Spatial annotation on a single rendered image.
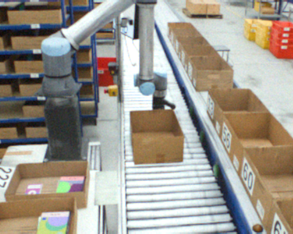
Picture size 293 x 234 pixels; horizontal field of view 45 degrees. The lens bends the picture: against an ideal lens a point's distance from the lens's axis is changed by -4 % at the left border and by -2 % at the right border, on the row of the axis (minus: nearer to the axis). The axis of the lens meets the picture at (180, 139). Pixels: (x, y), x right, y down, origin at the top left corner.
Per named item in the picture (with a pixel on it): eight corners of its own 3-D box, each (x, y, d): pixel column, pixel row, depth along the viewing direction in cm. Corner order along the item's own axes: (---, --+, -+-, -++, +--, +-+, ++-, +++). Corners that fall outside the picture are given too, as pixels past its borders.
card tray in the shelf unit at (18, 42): (12, 49, 280) (10, 37, 275) (21, 40, 307) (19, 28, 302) (63, 48, 286) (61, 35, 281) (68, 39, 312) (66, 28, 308)
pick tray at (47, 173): (20, 178, 193) (17, 163, 188) (90, 175, 199) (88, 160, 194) (7, 212, 168) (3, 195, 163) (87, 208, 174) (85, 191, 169)
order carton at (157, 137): (129, 134, 244) (128, 110, 236) (172, 131, 249) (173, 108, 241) (133, 165, 210) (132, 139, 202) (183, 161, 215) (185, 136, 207)
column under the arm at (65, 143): (42, 163, 207) (33, 111, 191) (49, 142, 230) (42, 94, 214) (87, 161, 212) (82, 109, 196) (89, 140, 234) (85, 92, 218)
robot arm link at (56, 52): (42, 76, 188) (39, 44, 180) (44, 67, 202) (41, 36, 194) (71, 75, 192) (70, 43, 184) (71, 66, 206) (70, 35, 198)
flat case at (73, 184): (54, 200, 175) (54, 198, 174) (61, 179, 191) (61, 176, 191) (81, 200, 176) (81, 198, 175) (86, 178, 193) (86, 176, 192)
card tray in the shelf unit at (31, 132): (26, 138, 317) (24, 127, 313) (33, 122, 344) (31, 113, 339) (71, 136, 323) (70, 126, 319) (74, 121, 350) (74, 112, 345)
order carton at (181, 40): (175, 51, 384) (175, 35, 376) (202, 51, 388) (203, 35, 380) (180, 62, 350) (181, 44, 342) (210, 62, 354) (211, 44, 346)
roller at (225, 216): (124, 226, 171) (123, 218, 169) (230, 219, 179) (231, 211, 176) (124, 233, 167) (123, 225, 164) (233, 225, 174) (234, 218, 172)
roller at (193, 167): (123, 173, 211) (122, 166, 208) (211, 169, 218) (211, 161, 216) (123, 178, 206) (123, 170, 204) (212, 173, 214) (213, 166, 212)
